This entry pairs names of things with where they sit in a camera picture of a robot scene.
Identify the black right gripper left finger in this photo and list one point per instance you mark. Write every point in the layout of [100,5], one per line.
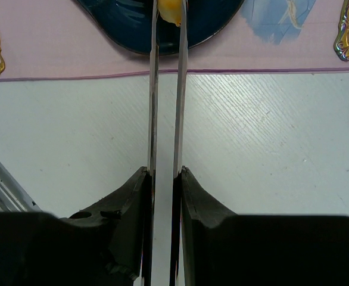
[105,245]

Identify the croissant bread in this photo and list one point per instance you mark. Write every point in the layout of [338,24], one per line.
[171,11]

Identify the metal tongs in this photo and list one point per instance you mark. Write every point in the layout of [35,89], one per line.
[161,256]

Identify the blue leaf-shaped plate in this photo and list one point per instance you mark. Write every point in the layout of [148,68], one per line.
[128,23]

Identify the pink placemat cloth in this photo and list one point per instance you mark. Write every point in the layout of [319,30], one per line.
[59,40]

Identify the aluminium table frame rail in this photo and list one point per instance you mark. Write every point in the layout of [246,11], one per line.
[13,197]

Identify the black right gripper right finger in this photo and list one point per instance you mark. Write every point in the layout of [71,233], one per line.
[202,216]

